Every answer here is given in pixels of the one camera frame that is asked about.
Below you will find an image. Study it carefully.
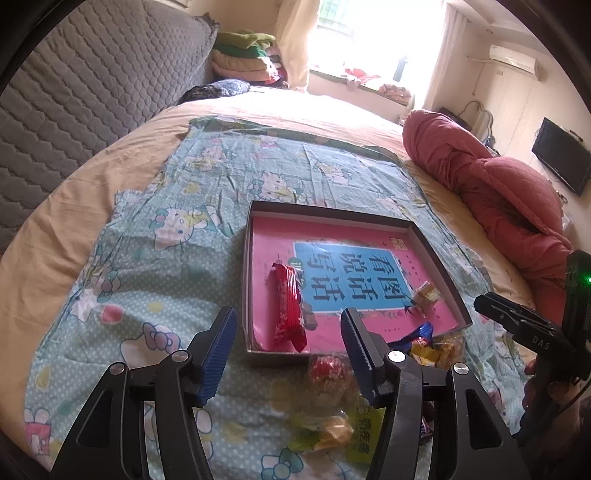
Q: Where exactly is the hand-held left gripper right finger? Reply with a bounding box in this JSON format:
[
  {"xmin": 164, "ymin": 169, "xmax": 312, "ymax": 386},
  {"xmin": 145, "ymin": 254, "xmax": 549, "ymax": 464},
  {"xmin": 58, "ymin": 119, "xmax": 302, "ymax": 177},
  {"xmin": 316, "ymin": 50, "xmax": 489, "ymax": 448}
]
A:
[{"xmin": 340, "ymin": 308, "xmax": 532, "ymax": 480}]

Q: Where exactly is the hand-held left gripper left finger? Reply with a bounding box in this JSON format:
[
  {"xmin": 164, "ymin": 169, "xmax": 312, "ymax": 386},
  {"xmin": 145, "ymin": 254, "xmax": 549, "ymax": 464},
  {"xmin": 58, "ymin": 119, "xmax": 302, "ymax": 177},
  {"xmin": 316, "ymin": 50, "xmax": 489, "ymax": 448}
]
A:
[{"xmin": 48, "ymin": 306, "xmax": 238, "ymax": 480}]

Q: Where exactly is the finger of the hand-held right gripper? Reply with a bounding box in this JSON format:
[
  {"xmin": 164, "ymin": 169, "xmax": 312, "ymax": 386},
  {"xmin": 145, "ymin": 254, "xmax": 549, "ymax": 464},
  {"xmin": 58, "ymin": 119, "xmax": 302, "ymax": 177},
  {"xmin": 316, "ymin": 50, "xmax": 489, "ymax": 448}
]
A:
[
  {"xmin": 487, "ymin": 292, "xmax": 561, "ymax": 335},
  {"xmin": 474, "ymin": 295, "xmax": 561, "ymax": 358}
]

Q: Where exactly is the blue cookie packet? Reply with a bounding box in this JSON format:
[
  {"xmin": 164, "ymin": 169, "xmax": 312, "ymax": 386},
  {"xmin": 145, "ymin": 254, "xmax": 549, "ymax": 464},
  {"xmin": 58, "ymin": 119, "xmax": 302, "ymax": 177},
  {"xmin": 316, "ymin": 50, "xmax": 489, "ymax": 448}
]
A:
[{"xmin": 392, "ymin": 322, "xmax": 435, "ymax": 356}]

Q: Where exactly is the grey cardboard box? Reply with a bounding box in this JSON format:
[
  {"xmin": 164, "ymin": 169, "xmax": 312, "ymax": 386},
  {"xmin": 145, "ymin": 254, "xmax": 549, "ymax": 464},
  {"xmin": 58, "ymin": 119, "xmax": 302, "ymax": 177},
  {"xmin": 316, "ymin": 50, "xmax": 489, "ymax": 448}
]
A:
[{"xmin": 244, "ymin": 200, "xmax": 474, "ymax": 367}]

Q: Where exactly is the green bread packet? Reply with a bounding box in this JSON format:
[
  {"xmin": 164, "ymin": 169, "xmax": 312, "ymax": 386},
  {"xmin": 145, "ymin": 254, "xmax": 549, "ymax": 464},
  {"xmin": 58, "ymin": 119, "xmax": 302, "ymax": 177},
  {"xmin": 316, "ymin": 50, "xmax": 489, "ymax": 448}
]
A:
[{"xmin": 287, "ymin": 406, "xmax": 384, "ymax": 464}]

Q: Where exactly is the person's right hand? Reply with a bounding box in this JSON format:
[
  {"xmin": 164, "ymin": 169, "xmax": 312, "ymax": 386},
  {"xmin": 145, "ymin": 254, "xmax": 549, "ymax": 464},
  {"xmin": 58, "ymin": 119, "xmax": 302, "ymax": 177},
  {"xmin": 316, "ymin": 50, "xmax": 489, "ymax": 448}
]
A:
[{"xmin": 524, "ymin": 360, "xmax": 591, "ymax": 444}]

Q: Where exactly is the round pastry clear packet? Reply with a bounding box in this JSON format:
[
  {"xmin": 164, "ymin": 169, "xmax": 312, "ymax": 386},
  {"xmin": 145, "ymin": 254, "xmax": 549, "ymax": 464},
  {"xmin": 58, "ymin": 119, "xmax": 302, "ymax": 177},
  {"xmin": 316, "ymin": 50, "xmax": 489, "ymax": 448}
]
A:
[{"xmin": 307, "ymin": 353, "xmax": 354, "ymax": 398}]

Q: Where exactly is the yellow snack packet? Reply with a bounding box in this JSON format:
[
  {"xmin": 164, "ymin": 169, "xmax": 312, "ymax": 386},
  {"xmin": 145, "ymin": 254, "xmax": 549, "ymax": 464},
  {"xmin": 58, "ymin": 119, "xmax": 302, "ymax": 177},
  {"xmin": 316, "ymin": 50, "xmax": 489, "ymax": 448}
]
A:
[{"xmin": 411, "ymin": 335, "xmax": 465, "ymax": 370}]

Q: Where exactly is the red snack packet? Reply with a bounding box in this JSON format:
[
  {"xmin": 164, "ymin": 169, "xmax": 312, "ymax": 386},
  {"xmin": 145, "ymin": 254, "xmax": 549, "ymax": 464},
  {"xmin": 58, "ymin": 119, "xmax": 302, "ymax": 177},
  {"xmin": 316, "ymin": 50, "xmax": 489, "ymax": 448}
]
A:
[{"xmin": 269, "ymin": 261, "xmax": 308, "ymax": 354}]

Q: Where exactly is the small gold candy packet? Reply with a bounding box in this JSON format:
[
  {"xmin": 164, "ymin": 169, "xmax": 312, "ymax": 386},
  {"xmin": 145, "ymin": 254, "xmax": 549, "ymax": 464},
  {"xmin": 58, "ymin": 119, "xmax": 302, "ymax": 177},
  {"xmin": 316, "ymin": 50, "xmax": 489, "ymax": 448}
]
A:
[{"xmin": 412, "ymin": 284, "xmax": 439, "ymax": 317}]

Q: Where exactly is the dark chocolate packet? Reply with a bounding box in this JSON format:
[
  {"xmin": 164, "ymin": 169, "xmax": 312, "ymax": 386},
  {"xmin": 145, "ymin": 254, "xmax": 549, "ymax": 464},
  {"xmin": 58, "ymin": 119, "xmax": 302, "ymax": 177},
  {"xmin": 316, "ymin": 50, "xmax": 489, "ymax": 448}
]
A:
[{"xmin": 418, "ymin": 401, "xmax": 437, "ymax": 446}]

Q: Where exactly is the pink quilt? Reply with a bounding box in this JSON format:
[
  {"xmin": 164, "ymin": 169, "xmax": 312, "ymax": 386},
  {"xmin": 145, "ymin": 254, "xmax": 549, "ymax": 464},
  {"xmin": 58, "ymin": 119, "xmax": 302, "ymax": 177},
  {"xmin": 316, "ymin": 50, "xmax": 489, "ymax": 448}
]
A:
[{"xmin": 402, "ymin": 109, "xmax": 575, "ymax": 319}]

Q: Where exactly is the pink book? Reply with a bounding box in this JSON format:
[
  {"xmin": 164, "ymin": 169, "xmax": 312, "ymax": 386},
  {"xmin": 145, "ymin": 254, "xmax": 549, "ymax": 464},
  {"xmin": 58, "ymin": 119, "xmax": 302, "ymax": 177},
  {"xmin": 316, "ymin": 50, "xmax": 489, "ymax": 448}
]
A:
[{"xmin": 252, "ymin": 217, "xmax": 465, "ymax": 354}]

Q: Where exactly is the black television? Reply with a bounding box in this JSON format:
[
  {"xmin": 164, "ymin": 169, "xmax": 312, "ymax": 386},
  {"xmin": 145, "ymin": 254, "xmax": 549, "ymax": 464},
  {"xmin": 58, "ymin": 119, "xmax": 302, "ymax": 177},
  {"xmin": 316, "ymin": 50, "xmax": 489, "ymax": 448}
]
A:
[{"xmin": 531, "ymin": 117, "xmax": 591, "ymax": 197}]

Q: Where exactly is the cartoon cat printed sheet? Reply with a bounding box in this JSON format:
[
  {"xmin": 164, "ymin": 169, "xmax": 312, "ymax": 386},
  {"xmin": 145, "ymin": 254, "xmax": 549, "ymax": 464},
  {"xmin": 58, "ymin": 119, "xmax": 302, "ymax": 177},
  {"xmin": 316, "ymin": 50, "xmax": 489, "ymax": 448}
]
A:
[{"xmin": 25, "ymin": 115, "xmax": 532, "ymax": 480}]

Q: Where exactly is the beige bed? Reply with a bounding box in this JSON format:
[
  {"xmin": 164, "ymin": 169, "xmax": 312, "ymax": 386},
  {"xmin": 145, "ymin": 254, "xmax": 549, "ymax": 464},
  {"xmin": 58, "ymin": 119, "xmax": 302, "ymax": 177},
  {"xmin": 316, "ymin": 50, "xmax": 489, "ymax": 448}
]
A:
[{"xmin": 0, "ymin": 85, "xmax": 536, "ymax": 384}]

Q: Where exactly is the white air conditioner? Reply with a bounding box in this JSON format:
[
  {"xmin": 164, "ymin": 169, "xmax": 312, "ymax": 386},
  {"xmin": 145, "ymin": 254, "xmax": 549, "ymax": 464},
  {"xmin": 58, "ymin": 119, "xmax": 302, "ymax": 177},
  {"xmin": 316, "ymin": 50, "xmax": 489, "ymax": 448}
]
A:
[{"xmin": 488, "ymin": 45, "xmax": 541, "ymax": 75}]

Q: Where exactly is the floral cloth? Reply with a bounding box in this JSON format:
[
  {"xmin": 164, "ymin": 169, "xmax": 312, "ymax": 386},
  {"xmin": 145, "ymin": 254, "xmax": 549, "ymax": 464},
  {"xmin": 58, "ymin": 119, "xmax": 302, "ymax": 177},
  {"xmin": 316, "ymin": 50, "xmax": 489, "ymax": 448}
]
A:
[{"xmin": 379, "ymin": 80, "xmax": 414, "ymax": 100}]

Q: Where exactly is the cream curtain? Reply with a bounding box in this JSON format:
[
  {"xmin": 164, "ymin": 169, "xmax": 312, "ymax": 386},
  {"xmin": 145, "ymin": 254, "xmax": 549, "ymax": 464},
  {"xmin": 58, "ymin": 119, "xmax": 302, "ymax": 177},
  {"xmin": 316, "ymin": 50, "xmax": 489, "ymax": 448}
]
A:
[
  {"xmin": 276, "ymin": 0, "xmax": 321, "ymax": 90},
  {"xmin": 422, "ymin": 4, "xmax": 467, "ymax": 112}
]

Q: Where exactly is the dark blue patterned pillow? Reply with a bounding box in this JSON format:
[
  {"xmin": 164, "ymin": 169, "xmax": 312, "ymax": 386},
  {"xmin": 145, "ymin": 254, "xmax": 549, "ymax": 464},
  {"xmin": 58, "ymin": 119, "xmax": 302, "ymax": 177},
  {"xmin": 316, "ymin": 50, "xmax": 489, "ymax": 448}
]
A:
[{"xmin": 179, "ymin": 78, "xmax": 250, "ymax": 104}]

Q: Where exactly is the grey quilted headboard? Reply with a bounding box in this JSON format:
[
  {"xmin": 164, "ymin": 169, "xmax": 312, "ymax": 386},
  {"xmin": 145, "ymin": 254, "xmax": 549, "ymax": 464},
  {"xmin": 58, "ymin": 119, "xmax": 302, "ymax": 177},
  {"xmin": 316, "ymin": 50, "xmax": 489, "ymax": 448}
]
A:
[{"xmin": 0, "ymin": 0, "xmax": 220, "ymax": 254}]

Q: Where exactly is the stack of folded blankets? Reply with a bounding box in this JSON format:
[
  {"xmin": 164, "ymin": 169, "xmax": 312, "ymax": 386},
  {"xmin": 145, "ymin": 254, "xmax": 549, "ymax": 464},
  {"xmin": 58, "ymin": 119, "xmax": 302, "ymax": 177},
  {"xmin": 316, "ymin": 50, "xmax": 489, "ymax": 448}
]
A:
[{"xmin": 211, "ymin": 30, "xmax": 289, "ymax": 86}]

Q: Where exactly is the white metal frame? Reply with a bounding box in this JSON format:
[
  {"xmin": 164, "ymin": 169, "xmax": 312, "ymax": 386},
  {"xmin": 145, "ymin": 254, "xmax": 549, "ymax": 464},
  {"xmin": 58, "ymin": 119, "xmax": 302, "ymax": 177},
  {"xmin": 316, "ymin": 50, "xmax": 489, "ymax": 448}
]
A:
[{"xmin": 462, "ymin": 99, "xmax": 495, "ymax": 139}]

